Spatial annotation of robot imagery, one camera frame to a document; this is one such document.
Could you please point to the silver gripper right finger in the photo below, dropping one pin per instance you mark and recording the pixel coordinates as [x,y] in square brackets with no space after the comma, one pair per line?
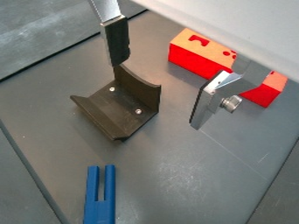
[219,93]

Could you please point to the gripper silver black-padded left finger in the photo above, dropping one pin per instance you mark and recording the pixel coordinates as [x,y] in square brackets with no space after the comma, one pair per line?
[114,29]

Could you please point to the black curved fixture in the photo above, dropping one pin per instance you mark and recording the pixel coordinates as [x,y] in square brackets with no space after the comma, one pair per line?
[123,105]

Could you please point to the red foam shape block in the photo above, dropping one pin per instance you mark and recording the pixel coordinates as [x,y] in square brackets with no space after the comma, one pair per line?
[203,56]

